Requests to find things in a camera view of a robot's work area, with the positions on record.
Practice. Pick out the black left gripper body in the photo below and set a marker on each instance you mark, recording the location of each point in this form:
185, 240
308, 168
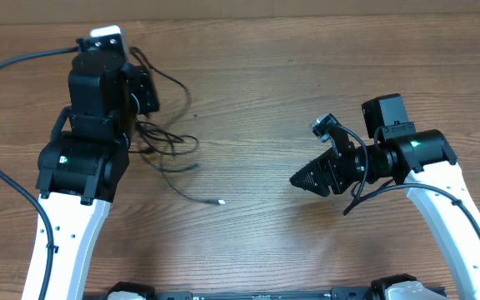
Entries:
140, 87

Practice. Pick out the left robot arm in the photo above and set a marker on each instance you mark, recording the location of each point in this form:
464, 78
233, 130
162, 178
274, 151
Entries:
81, 166

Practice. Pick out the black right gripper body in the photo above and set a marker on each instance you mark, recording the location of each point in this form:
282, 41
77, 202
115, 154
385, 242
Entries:
351, 168

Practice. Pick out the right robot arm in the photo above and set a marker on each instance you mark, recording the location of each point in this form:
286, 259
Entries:
422, 164

